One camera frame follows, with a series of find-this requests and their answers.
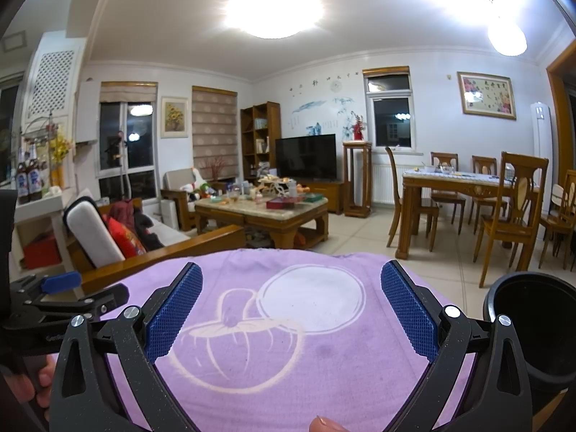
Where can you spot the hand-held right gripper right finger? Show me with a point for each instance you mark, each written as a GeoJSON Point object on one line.
{"type": "Point", "coordinates": [411, 310]}

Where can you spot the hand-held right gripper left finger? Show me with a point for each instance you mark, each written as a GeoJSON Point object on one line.
{"type": "Point", "coordinates": [173, 310]}

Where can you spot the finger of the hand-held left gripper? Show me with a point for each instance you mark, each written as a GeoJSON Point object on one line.
{"type": "Point", "coordinates": [112, 296]}
{"type": "Point", "coordinates": [60, 282]}

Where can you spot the black trash bin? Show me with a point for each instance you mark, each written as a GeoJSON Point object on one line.
{"type": "Point", "coordinates": [535, 328]}

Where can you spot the person's left hand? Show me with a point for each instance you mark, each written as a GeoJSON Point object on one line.
{"type": "Point", "coordinates": [42, 382]}

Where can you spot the person's right hand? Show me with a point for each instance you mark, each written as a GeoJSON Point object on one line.
{"type": "Point", "coordinates": [326, 425]}

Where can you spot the large red box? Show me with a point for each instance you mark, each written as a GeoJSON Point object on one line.
{"type": "Point", "coordinates": [41, 254]}

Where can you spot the red cushion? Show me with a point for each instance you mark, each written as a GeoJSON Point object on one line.
{"type": "Point", "coordinates": [128, 239]}

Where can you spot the white cushion black edge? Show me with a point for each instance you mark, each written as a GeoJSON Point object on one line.
{"type": "Point", "coordinates": [92, 231]}

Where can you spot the wooden sofa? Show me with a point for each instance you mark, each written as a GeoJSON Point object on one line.
{"type": "Point", "coordinates": [193, 245]}

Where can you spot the white shelf unit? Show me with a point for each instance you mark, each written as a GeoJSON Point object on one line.
{"type": "Point", "coordinates": [40, 211]}

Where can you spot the dark clothes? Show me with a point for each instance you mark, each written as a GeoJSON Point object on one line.
{"type": "Point", "coordinates": [146, 229]}

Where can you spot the brown beer bottle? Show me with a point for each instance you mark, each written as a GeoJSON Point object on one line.
{"type": "Point", "coordinates": [23, 184]}
{"type": "Point", "coordinates": [36, 182]}

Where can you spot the plush toys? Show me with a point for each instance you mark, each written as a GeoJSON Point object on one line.
{"type": "Point", "coordinates": [198, 186]}

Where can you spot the wooden coffee table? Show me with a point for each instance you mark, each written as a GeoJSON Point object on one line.
{"type": "Point", "coordinates": [265, 222]}

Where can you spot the purple printed blanket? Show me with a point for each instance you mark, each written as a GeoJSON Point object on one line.
{"type": "Point", "coordinates": [292, 360]}

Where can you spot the curved back wooden chair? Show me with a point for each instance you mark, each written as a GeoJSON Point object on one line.
{"type": "Point", "coordinates": [395, 182]}

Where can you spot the wooden armchair white cushion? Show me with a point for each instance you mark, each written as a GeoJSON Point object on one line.
{"type": "Point", "coordinates": [177, 180]}

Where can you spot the yellow flowers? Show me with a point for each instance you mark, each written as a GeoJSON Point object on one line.
{"type": "Point", "coordinates": [60, 150]}

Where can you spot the white radiator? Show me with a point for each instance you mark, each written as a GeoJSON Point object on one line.
{"type": "Point", "coordinates": [381, 182]}

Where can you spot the wooden dining table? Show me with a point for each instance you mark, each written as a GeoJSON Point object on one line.
{"type": "Point", "coordinates": [445, 182]}

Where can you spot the wooden television cabinet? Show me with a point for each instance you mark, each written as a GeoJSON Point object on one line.
{"type": "Point", "coordinates": [330, 193]}

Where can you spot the bowls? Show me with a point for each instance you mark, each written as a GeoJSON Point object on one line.
{"type": "Point", "coordinates": [438, 168]}

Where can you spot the flat green box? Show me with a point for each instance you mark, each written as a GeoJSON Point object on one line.
{"type": "Point", "coordinates": [314, 197]}

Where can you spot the wooden dining chair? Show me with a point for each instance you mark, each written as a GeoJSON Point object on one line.
{"type": "Point", "coordinates": [555, 227]}
{"type": "Point", "coordinates": [485, 164]}
{"type": "Point", "coordinates": [445, 161]}

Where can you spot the flat red box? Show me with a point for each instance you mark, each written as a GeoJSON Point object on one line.
{"type": "Point", "coordinates": [283, 204]}

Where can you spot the large balcony window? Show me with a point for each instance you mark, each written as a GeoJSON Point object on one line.
{"type": "Point", "coordinates": [141, 144]}

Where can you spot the wooden model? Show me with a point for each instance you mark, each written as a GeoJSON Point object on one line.
{"type": "Point", "coordinates": [272, 186]}

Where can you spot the tall wooden plant stand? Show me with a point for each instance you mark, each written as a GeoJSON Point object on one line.
{"type": "Point", "coordinates": [357, 149]}

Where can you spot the striped roller blind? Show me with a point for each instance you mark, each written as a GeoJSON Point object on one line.
{"type": "Point", "coordinates": [215, 132]}

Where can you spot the white back chair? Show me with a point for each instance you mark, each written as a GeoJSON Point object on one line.
{"type": "Point", "coordinates": [559, 198]}

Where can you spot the black television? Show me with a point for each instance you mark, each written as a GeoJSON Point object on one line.
{"type": "Point", "coordinates": [306, 157]}

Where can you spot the red flower vase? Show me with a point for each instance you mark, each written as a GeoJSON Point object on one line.
{"type": "Point", "coordinates": [358, 131]}

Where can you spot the sunflower painting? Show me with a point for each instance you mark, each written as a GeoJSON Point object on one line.
{"type": "Point", "coordinates": [174, 117]}

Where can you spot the small wood-topped window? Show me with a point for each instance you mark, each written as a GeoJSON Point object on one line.
{"type": "Point", "coordinates": [389, 114]}

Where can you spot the white lattice cabinet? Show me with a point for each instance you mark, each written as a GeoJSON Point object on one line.
{"type": "Point", "coordinates": [51, 78]}

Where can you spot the white standing air conditioner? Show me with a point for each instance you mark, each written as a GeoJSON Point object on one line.
{"type": "Point", "coordinates": [542, 144]}

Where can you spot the wooden bookshelf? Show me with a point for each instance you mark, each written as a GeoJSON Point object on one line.
{"type": "Point", "coordinates": [270, 121]}

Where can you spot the floral framed picture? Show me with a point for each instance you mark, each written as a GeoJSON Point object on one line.
{"type": "Point", "coordinates": [487, 95]}

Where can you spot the ceiling vent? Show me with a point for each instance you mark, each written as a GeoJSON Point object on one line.
{"type": "Point", "coordinates": [13, 42]}

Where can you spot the white pendant lamp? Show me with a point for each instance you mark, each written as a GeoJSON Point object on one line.
{"type": "Point", "coordinates": [507, 36]}

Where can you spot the round ceiling lamp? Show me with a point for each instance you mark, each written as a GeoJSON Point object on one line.
{"type": "Point", "coordinates": [274, 4]}

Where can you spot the wooden door frame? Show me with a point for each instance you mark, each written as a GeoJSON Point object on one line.
{"type": "Point", "coordinates": [562, 108]}

